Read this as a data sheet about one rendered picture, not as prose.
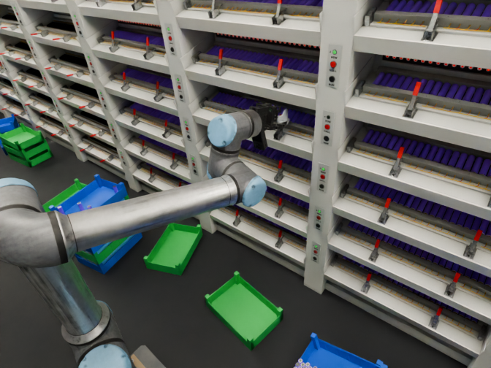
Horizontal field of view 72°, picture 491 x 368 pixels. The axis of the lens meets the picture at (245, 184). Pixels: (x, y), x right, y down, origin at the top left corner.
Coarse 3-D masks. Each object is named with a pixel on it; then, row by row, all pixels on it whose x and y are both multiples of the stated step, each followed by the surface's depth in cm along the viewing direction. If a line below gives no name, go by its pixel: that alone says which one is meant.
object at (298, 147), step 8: (208, 88) 152; (216, 88) 156; (200, 96) 150; (208, 96) 154; (192, 104) 148; (200, 104) 149; (192, 112) 149; (200, 112) 149; (208, 112) 148; (224, 112) 145; (200, 120) 149; (208, 120) 145; (272, 136) 129; (288, 136) 127; (304, 136) 125; (312, 136) 124; (272, 144) 129; (280, 144) 126; (288, 144) 124; (296, 144) 123; (304, 144) 122; (312, 144) 115; (288, 152) 126; (296, 152) 123; (304, 152) 121; (312, 152) 118; (312, 160) 121
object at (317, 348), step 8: (312, 336) 135; (312, 344) 136; (320, 344) 137; (328, 344) 133; (304, 352) 133; (312, 352) 137; (320, 352) 136; (328, 352) 135; (336, 352) 132; (344, 352) 128; (304, 360) 133; (312, 360) 134; (320, 360) 133; (328, 360) 132; (336, 360) 131; (344, 360) 130; (352, 360) 128; (360, 360) 124
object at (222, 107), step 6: (204, 102) 149; (210, 102) 148; (216, 108) 147; (222, 108) 144; (228, 108) 142; (234, 108) 141; (288, 126) 128; (294, 126) 126; (300, 126) 125; (306, 126) 124; (300, 132) 125; (306, 132) 124; (312, 132) 122
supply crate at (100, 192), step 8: (96, 176) 179; (88, 184) 178; (96, 184) 182; (104, 184) 182; (112, 184) 179; (120, 184) 172; (80, 192) 174; (88, 192) 179; (96, 192) 180; (104, 192) 180; (112, 192) 179; (120, 192) 172; (72, 200) 171; (80, 200) 175; (88, 200) 175; (96, 200) 175; (104, 200) 174; (112, 200) 169; (120, 200) 174; (56, 208) 164; (64, 208) 168; (72, 208) 171
